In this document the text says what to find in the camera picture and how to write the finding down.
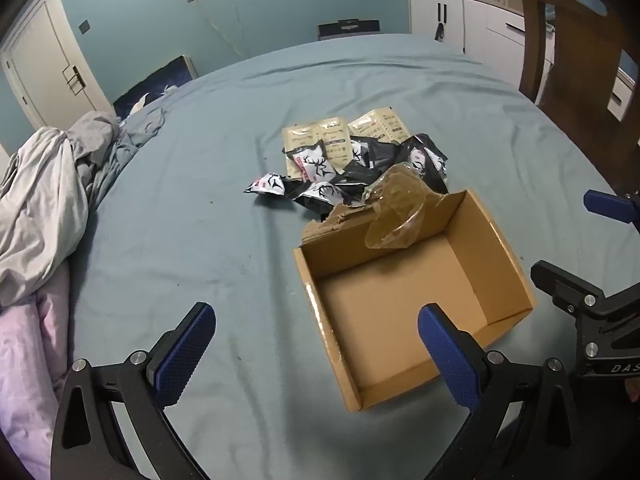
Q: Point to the crumpled grey-blue cloth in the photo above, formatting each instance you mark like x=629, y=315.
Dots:
x=130, y=135

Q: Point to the cardboard box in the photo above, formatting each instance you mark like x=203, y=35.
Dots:
x=380, y=320

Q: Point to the beige sachet packet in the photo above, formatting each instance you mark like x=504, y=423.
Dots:
x=380, y=122
x=335, y=132
x=295, y=137

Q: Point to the pile of black snack packets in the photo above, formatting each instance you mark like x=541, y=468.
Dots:
x=367, y=175

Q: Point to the cream door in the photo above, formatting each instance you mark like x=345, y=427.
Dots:
x=45, y=60

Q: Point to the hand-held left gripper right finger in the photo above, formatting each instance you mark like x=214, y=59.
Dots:
x=450, y=355

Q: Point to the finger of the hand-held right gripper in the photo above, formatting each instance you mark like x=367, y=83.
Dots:
x=570, y=290
x=607, y=204

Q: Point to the pink quilt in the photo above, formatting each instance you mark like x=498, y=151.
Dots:
x=25, y=385

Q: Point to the crumpled light grey blanket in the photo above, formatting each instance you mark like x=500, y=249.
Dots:
x=40, y=210

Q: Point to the dark framed picture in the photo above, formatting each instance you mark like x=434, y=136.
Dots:
x=160, y=80

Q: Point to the crumpled brown packing tape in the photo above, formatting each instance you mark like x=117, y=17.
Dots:
x=395, y=200

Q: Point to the white cabinet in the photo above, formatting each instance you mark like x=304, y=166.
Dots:
x=480, y=25

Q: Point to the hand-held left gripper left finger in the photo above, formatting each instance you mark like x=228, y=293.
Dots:
x=185, y=355

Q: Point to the brown wooden chair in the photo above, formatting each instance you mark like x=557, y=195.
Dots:
x=575, y=60

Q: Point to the black box with stripe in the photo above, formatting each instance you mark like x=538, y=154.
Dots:
x=347, y=30

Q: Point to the black deer-print snack packet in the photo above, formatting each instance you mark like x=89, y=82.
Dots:
x=360, y=152
x=311, y=164

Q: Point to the grey wall switch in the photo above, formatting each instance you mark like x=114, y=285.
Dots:
x=85, y=26

